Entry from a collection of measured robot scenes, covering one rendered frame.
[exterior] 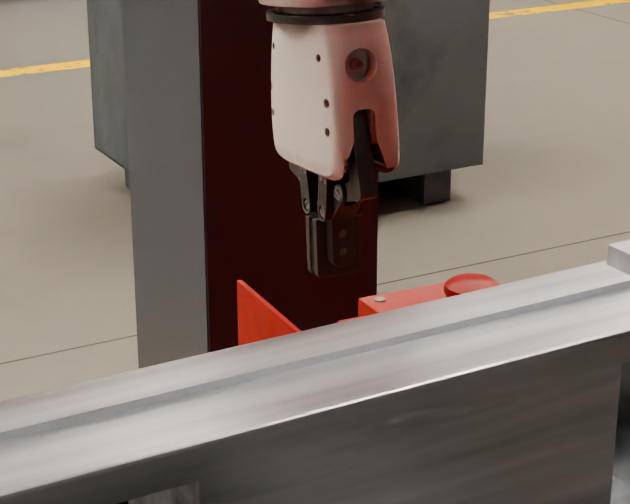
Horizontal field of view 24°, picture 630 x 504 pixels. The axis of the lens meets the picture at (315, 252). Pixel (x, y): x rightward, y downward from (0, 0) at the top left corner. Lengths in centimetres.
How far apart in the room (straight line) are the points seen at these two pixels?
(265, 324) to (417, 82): 255
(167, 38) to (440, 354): 83
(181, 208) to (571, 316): 82
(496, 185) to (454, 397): 334
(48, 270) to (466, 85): 110
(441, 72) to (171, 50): 226
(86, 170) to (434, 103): 100
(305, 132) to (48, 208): 278
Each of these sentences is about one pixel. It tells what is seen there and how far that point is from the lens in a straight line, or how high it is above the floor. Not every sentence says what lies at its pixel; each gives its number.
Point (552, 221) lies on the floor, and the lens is 358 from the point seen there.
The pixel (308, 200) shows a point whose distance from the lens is 96.
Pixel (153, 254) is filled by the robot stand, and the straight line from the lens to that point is 142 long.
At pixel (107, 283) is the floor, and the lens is 319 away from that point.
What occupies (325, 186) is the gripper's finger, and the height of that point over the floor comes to 89.
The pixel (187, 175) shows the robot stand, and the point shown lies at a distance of 131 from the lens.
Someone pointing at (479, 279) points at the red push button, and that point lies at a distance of 101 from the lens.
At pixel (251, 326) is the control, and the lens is 99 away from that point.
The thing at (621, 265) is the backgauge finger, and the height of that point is 100.
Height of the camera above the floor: 118
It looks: 21 degrees down
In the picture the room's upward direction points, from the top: straight up
